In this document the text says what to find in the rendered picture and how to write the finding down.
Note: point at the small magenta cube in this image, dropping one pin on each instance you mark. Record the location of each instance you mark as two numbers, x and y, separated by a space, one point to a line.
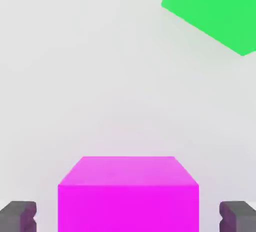
128 202

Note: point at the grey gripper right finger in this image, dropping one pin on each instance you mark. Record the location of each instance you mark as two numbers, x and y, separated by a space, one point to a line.
240 218

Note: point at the large green box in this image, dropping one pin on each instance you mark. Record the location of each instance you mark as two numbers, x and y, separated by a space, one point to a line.
212 7

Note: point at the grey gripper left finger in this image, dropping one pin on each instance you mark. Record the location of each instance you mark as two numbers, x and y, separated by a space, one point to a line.
14 218

